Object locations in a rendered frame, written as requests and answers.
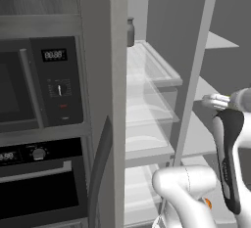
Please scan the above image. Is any grey oven door handle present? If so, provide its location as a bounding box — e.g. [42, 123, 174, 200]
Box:
[0, 160, 74, 184]

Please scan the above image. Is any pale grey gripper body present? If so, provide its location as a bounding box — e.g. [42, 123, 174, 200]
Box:
[201, 93, 231, 112]

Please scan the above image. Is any grey fridge door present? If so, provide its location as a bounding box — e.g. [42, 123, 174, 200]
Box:
[77, 0, 129, 228]

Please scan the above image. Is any black microwave knob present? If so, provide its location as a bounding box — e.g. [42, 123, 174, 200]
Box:
[53, 82, 68, 98]

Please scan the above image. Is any grey microwave door handle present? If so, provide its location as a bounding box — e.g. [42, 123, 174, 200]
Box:
[18, 48, 45, 129]

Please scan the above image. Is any grey oven knob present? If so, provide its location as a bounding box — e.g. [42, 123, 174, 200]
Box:
[31, 147, 47, 161]

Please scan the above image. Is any dark curved fridge door handle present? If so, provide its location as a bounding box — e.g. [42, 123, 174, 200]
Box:
[87, 115, 114, 228]

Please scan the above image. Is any black microwave oven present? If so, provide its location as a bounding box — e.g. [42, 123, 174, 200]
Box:
[0, 35, 84, 134]

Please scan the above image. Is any dark grey jar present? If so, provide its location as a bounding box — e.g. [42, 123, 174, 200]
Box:
[126, 17, 136, 48]

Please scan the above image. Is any grey fridge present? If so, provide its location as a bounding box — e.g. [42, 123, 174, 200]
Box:
[101, 0, 251, 228]

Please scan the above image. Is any clear fridge door bin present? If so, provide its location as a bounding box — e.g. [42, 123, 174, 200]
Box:
[125, 39, 183, 88]
[125, 120, 176, 168]
[125, 84, 180, 126]
[124, 163, 165, 227]

